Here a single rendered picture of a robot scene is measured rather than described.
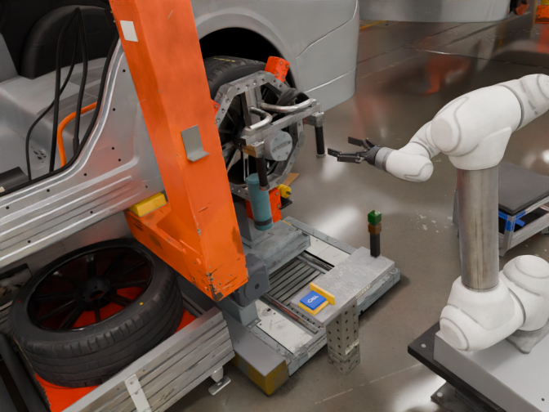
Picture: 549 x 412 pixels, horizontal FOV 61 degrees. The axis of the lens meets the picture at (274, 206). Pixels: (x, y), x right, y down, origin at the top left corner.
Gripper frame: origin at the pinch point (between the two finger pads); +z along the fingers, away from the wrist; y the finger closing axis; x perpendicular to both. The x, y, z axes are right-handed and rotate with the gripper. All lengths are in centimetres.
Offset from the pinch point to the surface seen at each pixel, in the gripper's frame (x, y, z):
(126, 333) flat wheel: -37, -105, 14
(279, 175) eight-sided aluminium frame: -20.9, -7.9, 33.6
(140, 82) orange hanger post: 49, -76, 6
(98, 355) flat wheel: -40, -116, 17
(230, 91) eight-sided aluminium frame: 27, -28, 32
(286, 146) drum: 1.0, -14.7, 17.9
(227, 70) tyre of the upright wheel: 33, -22, 41
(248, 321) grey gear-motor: -73, -53, 16
